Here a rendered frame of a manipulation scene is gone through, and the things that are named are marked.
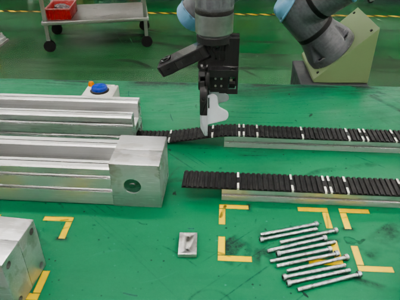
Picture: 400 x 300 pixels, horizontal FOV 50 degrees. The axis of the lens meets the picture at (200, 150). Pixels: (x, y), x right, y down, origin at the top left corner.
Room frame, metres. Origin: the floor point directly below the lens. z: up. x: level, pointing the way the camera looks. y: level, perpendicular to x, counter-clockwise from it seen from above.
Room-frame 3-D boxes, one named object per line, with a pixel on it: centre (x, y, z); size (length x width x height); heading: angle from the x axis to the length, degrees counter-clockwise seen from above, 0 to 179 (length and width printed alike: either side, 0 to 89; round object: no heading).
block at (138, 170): (0.68, 0.11, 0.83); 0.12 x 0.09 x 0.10; 176
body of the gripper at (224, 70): (0.84, -0.04, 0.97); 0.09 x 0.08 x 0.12; 86
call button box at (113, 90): (0.99, 0.25, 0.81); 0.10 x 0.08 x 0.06; 176
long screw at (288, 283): (0.45, -0.18, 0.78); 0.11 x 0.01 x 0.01; 105
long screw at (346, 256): (0.47, -0.19, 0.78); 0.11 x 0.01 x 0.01; 105
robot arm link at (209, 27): (0.85, -0.03, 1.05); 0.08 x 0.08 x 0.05
